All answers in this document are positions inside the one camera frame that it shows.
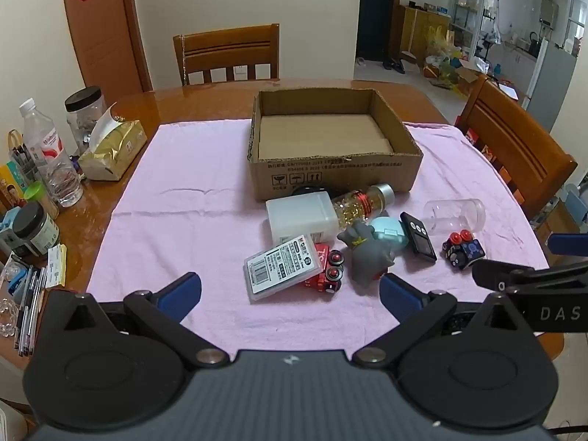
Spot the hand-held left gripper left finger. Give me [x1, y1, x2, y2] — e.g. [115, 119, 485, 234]
[41, 272, 230, 369]

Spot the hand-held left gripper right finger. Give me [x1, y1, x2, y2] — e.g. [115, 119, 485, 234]
[351, 272, 534, 369]

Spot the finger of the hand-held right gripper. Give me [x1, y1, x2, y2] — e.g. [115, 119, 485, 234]
[472, 259, 588, 295]
[546, 233, 588, 256]

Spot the grey cat toy figure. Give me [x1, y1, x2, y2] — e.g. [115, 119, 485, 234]
[337, 220, 397, 283]

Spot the black toy car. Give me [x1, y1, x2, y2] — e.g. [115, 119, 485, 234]
[442, 229, 485, 273]

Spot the teal round case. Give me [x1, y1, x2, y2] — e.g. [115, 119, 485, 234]
[370, 216, 409, 254]

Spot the red toy car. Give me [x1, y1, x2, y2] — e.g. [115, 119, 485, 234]
[301, 241, 346, 295]

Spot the clear labelled card case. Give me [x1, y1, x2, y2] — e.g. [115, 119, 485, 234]
[243, 234, 325, 303]

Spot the translucent white plastic box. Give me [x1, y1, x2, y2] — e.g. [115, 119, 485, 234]
[265, 193, 341, 245]

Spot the cardboard box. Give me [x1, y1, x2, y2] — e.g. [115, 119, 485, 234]
[457, 67, 490, 97]
[247, 87, 424, 202]

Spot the black remote device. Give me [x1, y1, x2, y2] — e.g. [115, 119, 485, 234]
[399, 211, 438, 263]

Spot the pink cloth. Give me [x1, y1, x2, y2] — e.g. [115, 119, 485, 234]
[86, 121, 552, 355]

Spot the clear plastic jar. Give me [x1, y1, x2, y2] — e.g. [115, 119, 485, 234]
[423, 198, 487, 233]

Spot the gold glitter bottle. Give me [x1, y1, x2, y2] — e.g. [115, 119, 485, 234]
[330, 183, 396, 230]

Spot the wooden chair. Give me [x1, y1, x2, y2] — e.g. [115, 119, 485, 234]
[173, 23, 281, 87]
[455, 75, 578, 221]

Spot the white paper packet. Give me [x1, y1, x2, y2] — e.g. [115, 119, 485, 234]
[46, 244, 68, 288]

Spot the bunch of loose pens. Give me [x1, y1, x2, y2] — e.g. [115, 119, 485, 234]
[14, 264, 49, 356]

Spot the gold tissue pack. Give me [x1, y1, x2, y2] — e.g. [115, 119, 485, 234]
[77, 103, 148, 181]

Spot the dark jar with black lid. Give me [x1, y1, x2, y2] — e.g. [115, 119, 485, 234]
[11, 201, 60, 255]

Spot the grey refrigerator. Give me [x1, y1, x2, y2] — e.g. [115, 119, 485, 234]
[524, 37, 582, 134]

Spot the green capped container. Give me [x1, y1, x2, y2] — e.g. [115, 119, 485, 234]
[24, 181, 60, 219]

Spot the blue plastic holder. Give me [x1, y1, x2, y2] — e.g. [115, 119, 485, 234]
[0, 207, 24, 251]

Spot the clear plastic water bottle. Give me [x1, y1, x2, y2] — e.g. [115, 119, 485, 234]
[18, 98, 84, 207]

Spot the cardboard box on floor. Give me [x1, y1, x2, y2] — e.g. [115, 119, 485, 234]
[457, 67, 490, 97]

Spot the colourful printed carton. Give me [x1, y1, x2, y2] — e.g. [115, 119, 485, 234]
[0, 162, 28, 214]

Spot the bag of pens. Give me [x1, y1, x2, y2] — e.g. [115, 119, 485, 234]
[7, 129, 41, 184]

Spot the glass jar with black lid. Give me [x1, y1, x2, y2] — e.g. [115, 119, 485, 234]
[64, 86, 107, 154]

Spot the pile of yellow bags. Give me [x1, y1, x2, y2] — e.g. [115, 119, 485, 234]
[425, 25, 460, 79]

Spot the brown wooden door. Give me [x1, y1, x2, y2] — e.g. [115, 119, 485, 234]
[60, 0, 153, 95]

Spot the yellow wooden cabinet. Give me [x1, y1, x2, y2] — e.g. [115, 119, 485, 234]
[397, 4, 453, 62]

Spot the clear bead bracelet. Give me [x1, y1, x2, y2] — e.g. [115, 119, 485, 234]
[0, 298, 17, 337]

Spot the wall water heater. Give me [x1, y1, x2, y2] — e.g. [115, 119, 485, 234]
[539, 0, 561, 26]

